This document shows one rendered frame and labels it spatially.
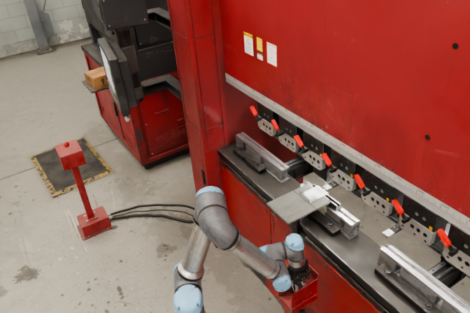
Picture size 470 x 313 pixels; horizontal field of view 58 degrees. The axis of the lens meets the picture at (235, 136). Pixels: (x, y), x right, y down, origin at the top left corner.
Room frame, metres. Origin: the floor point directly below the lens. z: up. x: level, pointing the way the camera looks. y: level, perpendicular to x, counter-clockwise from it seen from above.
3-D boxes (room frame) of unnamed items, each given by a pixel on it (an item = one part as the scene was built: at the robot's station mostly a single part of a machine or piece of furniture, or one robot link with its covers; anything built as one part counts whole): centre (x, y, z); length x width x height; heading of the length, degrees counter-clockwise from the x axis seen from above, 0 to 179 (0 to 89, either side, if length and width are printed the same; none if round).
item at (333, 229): (1.63, -0.39, 0.89); 0.30 x 0.05 x 0.03; 29
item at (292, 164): (2.27, -0.53, 0.81); 0.64 x 0.08 x 0.14; 119
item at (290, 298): (1.35, -0.21, 0.75); 0.20 x 0.16 x 0.18; 30
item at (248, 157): (2.19, -0.08, 0.89); 0.30 x 0.05 x 0.03; 29
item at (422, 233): (1.19, -0.70, 1.25); 0.15 x 0.09 x 0.17; 29
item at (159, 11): (2.69, 0.45, 1.66); 0.40 x 0.24 x 0.07; 29
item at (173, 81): (2.69, 0.45, 1.17); 0.40 x 0.24 x 0.07; 29
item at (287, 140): (1.89, -0.31, 1.25); 0.15 x 0.09 x 0.17; 29
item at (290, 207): (1.62, -0.29, 1.00); 0.26 x 0.18 x 0.01; 119
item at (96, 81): (3.38, 1.11, 1.04); 0.30 x 0.26 x 0.12; 30
